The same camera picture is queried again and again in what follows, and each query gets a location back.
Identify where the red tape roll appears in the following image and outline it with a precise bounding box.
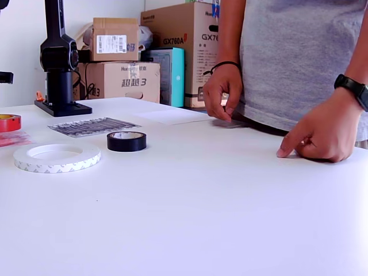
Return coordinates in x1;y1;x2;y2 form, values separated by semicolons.
0;113;22;133

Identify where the white tape roll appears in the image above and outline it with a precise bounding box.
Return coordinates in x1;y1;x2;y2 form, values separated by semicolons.
13;143;102;174

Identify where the black tape roll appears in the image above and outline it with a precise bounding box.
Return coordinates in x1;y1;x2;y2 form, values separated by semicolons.
106;131;147;152

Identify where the person right forearm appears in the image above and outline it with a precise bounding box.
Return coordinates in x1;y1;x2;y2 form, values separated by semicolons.
214;0;247;68

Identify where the person left forearm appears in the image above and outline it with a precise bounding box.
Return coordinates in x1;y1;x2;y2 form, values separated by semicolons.
343;28;368;87

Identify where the person right hand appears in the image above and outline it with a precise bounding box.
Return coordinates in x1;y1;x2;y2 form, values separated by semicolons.
202;64;244;122

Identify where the person left hand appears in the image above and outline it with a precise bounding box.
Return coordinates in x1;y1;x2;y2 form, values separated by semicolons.
276;87;365;164

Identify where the red scribbled paper sheet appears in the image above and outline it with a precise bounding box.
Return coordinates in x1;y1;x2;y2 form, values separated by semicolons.
0;131;37;148

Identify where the black scribbled paper sheet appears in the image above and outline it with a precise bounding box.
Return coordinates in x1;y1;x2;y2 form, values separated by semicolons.
47;117;142;138

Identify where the cardboard box with shipping label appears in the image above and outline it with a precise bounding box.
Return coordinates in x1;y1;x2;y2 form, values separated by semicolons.
92;18;140;62

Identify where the cardboard box with blue print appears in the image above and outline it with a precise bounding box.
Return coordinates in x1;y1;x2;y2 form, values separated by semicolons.
76;62;161;104

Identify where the white plastic bag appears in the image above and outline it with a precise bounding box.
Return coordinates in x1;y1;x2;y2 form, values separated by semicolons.
137;25;155;52

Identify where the plain white paper sheet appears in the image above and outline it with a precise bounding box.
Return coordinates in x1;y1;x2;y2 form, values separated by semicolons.
133;108;215;126

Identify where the teal sided box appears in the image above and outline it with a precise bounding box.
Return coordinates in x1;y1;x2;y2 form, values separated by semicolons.
143;47;186;108

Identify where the large printed cardboard box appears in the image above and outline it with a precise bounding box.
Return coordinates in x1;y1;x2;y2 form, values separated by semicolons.
140;2;221;109

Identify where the person torso in grey shirt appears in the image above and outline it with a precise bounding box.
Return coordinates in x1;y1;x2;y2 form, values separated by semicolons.
229;0;368;150

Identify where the black wrist watch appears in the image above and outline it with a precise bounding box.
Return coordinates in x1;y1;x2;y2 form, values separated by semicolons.
333;74;368;113

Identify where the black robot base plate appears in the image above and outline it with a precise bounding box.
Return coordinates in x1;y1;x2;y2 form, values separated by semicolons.
34;99;94;117

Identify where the black base power cable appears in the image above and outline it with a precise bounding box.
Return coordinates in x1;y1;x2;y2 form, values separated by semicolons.
71;68;96;100

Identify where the black wrist bracelet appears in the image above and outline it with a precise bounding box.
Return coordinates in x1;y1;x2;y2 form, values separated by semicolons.
202;60;242;76

